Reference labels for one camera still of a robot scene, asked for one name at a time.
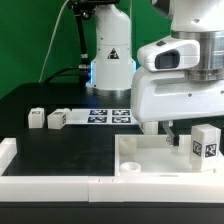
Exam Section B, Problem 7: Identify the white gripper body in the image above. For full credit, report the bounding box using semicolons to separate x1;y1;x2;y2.
131;67;224;123

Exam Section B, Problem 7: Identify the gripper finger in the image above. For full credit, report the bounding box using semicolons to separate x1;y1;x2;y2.
162;121;179;146

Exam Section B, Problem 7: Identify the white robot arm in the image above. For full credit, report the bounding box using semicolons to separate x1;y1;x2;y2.
86;0;224;129

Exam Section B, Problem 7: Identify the white U-shaped obstacle fence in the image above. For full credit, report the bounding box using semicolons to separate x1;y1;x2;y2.
0;138;224;203

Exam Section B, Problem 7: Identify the white sheet with markers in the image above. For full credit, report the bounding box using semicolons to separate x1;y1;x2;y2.
67;109;138;125

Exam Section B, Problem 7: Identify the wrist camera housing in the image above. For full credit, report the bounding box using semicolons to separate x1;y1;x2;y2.
137;37;200;72

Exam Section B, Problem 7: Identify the black cable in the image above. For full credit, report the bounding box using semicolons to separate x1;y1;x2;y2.
43;64;92;84

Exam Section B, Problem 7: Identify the black camera stand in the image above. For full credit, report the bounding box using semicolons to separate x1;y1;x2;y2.
67;0;120;64

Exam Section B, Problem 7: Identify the white cable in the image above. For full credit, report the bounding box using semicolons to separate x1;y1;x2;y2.
38;0;72;84

